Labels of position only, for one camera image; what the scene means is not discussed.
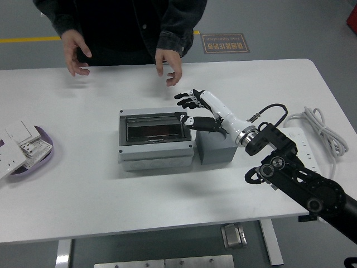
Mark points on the person's left hand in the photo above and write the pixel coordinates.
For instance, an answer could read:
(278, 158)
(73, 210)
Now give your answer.
(167, 57)

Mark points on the large white socket panel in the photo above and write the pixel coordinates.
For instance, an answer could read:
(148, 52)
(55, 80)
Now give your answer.
(8, 157)

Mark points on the black table controller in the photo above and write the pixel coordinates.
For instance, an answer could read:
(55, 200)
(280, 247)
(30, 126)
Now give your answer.
(306, 218)

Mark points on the grey cube block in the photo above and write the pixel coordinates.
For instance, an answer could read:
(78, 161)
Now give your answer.
(216, 149)

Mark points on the person's right hand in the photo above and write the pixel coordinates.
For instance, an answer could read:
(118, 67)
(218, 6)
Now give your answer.
(71, 46)

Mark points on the person's left forearm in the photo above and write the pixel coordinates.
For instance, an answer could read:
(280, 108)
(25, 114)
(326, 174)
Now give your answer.
(181, 25)

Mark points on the white perforated frame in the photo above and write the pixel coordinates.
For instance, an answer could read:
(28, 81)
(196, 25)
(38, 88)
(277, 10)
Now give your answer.
(42, 149)

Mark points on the red object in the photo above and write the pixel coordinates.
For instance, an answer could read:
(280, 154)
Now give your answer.
(352, 16)

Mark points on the white switch plate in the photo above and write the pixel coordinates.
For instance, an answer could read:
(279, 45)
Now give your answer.
(21, 131)

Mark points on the white socket insert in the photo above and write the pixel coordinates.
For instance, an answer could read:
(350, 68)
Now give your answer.
(27, 148)

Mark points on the grey metal base plate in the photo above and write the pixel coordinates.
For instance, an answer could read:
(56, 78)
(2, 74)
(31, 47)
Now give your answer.
(164, 263)

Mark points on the person's right forearm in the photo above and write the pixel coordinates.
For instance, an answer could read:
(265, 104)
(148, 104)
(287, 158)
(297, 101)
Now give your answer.
(58, 16)

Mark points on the white table leg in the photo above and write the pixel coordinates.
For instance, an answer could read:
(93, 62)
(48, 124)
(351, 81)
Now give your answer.
(272, 245)
(63, 254)

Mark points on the person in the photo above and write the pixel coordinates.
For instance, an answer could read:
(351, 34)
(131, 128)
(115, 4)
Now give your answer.
(120, 25)

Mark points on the purple tray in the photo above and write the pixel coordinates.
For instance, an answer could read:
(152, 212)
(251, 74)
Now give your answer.
(46, 156)

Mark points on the brown floor sign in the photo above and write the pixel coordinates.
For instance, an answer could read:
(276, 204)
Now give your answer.
(225, 43)

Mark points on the white power strip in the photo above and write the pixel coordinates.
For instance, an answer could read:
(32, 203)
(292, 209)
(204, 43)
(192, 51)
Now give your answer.
(310, 156)

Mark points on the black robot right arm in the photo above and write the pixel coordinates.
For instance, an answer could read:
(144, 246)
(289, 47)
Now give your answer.
(306, 185)

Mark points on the metal floor pedal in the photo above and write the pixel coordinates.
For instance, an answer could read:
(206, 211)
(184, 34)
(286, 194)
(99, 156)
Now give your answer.
(233, 236)

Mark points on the grey electrical box with lid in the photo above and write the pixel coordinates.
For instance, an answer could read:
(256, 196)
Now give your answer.
(154, 153)

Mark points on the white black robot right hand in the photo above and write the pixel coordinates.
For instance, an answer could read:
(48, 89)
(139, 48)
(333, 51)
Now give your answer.
(220, 110)

